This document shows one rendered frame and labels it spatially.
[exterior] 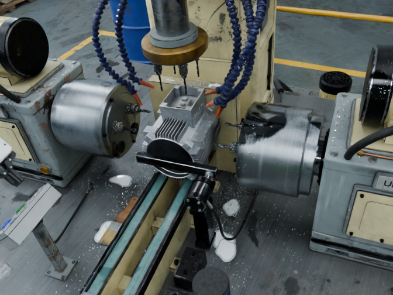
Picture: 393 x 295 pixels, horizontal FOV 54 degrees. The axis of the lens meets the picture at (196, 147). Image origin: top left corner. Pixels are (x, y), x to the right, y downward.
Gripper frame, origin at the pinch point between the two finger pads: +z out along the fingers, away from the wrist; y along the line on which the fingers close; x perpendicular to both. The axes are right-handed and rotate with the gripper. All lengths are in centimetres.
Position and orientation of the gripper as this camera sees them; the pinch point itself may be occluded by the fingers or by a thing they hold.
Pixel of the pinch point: (14, 178)
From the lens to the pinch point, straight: 109.7
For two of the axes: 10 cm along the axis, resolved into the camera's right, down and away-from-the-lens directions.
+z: 6.6, 6.9, 3.0
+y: 3.6, -6.4, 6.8
